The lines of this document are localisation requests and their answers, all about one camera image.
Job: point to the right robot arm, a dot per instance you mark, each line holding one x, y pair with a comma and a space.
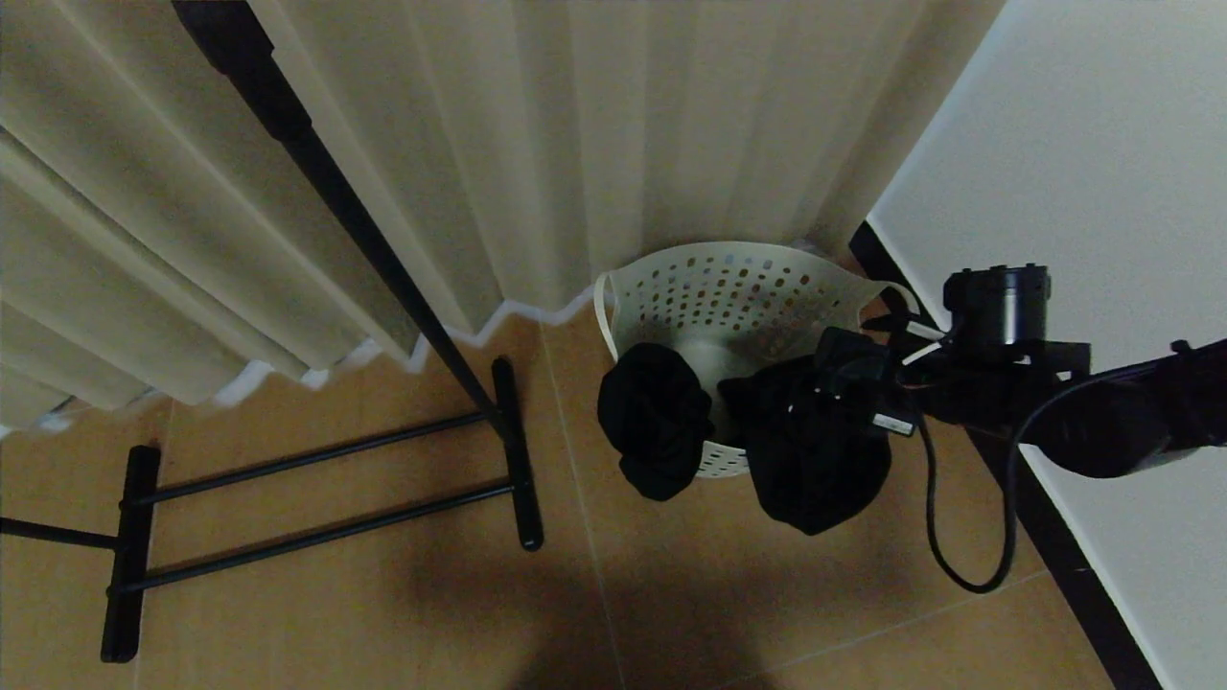
1102, 422

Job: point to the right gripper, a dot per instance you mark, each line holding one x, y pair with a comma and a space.
887, 402

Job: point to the black garment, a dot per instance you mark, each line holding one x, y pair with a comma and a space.
815, 470
657, 422

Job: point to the beige curtain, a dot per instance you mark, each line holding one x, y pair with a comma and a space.
623, 125

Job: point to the white laundry basket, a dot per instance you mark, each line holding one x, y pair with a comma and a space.
738, 287

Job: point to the black clothes rack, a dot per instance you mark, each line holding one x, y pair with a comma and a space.
335, 192

